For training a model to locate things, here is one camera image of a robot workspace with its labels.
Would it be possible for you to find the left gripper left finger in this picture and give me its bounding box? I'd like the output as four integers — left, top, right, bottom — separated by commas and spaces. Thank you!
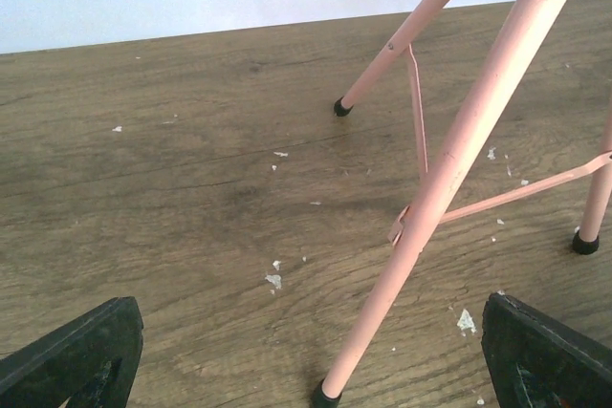
1, 296, 143, 407

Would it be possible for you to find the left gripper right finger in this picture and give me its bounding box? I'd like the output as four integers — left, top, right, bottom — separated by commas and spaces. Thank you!
481, 292, 611, 408

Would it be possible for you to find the pink music stand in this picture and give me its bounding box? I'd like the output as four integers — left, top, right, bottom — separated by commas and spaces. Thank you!
311, 0, 611, 407

